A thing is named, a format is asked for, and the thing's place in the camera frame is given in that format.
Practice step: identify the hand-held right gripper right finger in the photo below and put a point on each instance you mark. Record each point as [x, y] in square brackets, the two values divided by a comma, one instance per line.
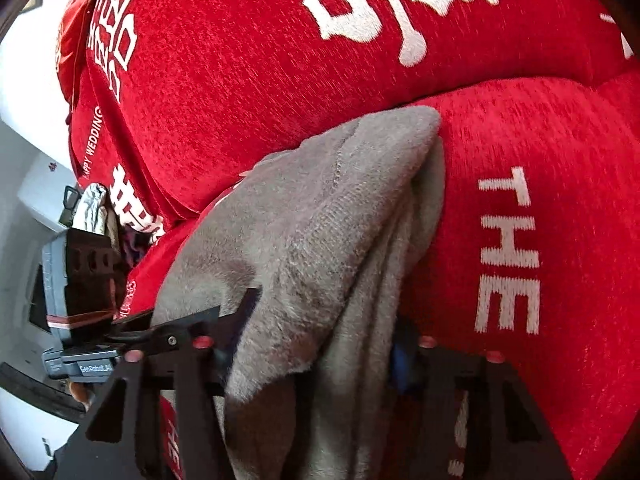
[406, 367]

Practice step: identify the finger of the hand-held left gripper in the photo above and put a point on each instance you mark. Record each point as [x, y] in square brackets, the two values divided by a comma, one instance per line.
[200, 322]

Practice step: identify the white quilted cloth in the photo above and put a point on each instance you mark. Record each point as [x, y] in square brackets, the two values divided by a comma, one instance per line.
[95, 210]

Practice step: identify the red brush print sofa cover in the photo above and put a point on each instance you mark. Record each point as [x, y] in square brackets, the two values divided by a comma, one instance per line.
[250, 85]

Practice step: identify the red block print sofa cover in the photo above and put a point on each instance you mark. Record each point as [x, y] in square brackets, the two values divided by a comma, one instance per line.
[150, 265]

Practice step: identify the white cabinet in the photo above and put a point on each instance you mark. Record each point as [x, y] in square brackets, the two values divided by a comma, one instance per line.
[42, 195]

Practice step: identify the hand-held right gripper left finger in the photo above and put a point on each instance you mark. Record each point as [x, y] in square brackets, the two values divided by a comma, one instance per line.
[197, 390]

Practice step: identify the red blue plaid garment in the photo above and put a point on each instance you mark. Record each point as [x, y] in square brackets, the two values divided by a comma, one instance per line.
[135, 247]

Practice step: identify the red lettered sofa cover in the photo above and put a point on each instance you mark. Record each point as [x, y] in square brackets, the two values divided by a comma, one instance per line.
[575, 210]

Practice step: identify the grey knit garment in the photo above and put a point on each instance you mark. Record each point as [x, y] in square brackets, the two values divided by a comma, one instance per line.
[310, 220]

